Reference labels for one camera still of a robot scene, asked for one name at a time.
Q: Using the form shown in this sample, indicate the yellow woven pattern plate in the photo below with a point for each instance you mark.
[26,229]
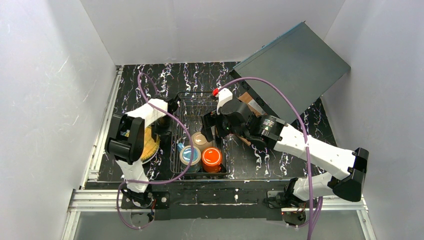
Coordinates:
[151,145]

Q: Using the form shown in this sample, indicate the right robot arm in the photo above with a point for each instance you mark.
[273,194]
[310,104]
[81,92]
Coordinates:
[345,170]

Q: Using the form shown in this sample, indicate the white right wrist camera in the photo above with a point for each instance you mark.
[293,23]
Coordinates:
[221,96]

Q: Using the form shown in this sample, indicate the orange ceramic mug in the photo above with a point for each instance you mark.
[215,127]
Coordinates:
[212,161]

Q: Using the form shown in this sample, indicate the beige ceramic bowl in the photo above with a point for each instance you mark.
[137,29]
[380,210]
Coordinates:
[200,141]

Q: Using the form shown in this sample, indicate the dark grey tilted panel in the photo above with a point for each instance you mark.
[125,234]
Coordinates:
[299,63]

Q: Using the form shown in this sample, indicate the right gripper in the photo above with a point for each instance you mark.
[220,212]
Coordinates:
[209,125]

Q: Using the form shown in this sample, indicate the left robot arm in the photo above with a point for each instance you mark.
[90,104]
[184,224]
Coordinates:
[134,138]

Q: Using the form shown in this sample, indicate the blue butterfly mug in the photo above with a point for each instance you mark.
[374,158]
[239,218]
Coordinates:
[189,156]

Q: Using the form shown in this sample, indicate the black wire dish rack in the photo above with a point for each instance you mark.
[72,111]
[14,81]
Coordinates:
[192,106]

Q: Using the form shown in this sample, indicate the wooden base board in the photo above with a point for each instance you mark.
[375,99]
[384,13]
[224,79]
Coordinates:
[252,104]

